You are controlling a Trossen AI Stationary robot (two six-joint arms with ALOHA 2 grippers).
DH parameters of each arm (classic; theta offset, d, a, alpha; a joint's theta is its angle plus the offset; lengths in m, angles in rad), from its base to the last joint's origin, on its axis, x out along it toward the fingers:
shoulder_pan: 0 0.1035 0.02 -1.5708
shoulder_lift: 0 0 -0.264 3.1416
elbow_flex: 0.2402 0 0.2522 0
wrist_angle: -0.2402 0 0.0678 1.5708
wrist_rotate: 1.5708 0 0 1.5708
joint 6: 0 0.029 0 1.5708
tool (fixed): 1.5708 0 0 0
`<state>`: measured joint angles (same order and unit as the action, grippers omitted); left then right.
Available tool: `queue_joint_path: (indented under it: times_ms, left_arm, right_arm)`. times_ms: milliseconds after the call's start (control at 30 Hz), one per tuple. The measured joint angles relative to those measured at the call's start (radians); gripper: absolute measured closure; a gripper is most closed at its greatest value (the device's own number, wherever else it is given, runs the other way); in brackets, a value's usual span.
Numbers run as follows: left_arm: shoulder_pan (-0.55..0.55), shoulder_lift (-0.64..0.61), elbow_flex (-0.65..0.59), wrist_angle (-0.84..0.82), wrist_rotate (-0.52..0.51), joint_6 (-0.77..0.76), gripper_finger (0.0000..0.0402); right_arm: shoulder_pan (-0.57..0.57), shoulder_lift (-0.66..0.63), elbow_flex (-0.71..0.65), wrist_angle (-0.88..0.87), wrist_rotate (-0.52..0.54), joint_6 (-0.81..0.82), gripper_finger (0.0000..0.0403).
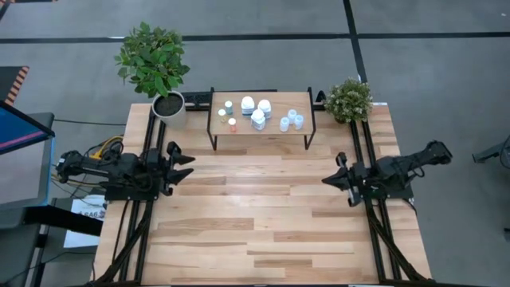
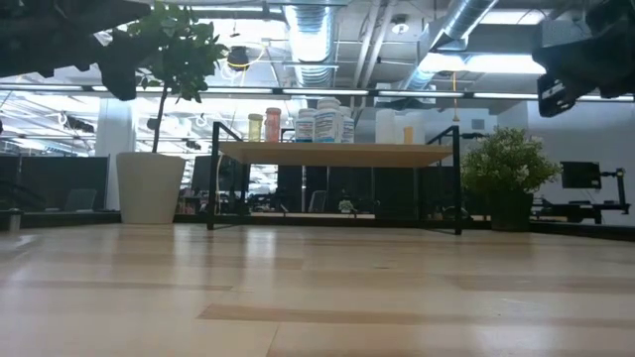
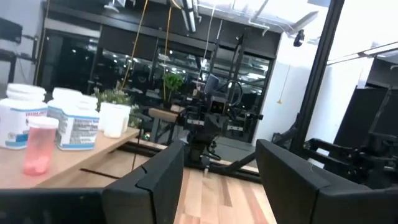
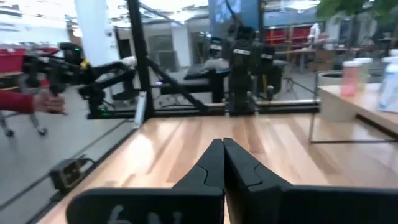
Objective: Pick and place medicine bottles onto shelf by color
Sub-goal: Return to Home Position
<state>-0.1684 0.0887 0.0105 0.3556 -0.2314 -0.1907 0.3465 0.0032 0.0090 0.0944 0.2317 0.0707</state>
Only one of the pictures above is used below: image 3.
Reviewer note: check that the pink translucent pill vial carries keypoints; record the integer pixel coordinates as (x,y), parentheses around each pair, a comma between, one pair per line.
(40,146)

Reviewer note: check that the black wall camera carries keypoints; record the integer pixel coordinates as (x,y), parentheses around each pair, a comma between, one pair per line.
(299,38)

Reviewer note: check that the black aluminium rig frame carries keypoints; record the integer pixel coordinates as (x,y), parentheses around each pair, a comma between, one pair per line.
(317,77)

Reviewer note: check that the wooden shelf black metal legs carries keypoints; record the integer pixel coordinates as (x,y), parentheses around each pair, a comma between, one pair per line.
(77,157)

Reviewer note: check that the bushy potted plant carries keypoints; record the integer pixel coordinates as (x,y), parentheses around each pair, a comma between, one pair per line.
(115,96)

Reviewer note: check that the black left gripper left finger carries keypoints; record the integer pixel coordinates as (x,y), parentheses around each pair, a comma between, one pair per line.
(140,199)

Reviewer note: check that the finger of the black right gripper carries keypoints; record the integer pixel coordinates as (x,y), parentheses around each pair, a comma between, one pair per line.
(207,129)
(217,129)

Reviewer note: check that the tilted grey screen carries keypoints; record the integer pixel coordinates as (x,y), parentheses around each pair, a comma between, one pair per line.
(211,84)

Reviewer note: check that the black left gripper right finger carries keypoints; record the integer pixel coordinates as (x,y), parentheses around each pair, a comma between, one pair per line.
(295,193)

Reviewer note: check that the small leafy green plant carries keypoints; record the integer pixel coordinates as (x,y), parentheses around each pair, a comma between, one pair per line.
(172,84)

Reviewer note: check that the wooden background table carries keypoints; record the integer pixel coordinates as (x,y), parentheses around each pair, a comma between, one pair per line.
(164,115)

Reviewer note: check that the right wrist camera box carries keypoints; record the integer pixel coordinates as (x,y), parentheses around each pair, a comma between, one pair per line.
(218,105)

